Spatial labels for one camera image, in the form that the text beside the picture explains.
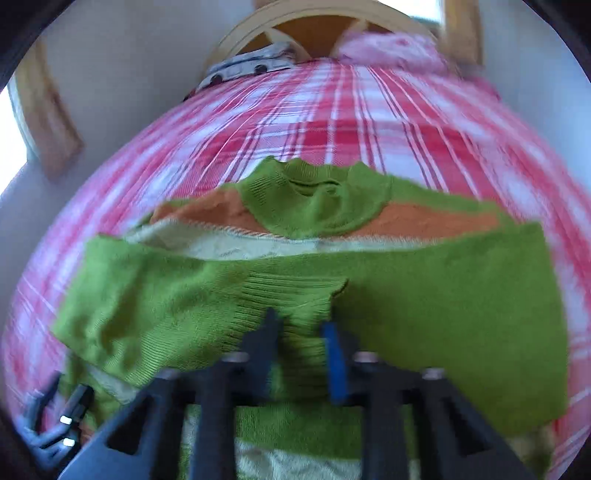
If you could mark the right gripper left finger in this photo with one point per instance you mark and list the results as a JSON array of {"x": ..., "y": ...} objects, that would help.
[{"x": 143, "y": 440}]

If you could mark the grey patterned pillow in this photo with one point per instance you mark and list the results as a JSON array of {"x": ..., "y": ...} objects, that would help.
[{"x": 277, "y": 56}]

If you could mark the yellow curtain left window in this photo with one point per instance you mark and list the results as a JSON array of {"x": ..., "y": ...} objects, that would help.
[{"x": 48, "y": 128}]

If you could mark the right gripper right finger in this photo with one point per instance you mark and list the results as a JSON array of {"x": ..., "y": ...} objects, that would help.
[{"x": 453, "y": 440}]

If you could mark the cream wooden headboard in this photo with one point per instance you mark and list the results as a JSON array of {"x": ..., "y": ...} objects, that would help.
[{"x": 314, "y": 28}]

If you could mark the red white plaid bedspread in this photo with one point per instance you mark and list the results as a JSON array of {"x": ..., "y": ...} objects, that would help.
[{"x": 440, "y": 133}]

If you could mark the green striped knit sweater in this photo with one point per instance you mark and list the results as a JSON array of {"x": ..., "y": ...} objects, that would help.
[{"x": 421, "y": 277}]

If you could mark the pink pillow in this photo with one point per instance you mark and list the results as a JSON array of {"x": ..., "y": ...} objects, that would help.
[{"x": 413, "y": 53}]

